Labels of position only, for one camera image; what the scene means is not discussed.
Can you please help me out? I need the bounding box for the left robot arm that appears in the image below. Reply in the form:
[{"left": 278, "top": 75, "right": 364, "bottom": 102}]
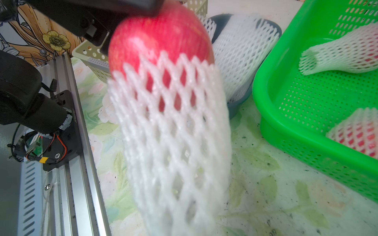
[{"left": 1, "top": 1, "right": 163, "bottom": 134}]

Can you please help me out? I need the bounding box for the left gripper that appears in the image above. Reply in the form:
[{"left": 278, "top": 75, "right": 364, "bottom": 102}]
[{"left": 27, "top": 0, "right": 164, "bottom": 55}]

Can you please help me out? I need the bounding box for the bright green plastic basket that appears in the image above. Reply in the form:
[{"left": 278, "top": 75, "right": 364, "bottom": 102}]
[{"left": 253, "top": 1, "right": 378, "bottom": 201}]

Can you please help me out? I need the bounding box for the aluminium front rail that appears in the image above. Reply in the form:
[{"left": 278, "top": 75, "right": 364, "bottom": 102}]
[{"left": 17, "top": 53, "right": 112, "bottom": 236}]

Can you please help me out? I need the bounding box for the pale green perforated basket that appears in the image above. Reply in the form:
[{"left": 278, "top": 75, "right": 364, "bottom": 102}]
[{"left": 72, "top": 1, "right": 208, "bottom": 83}]

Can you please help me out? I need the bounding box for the netted apple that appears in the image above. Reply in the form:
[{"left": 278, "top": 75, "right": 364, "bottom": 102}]
[
  {"left": 108, "top": 1, "right": 232, "bottom": 236},
  {"left": 326, "top": 108, "right": 378, "bottom": 159}
]

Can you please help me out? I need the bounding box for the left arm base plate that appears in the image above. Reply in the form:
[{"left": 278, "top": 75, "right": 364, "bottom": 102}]
[{"left": 7, "top": 89, "right": 83, "bottom": 172}]

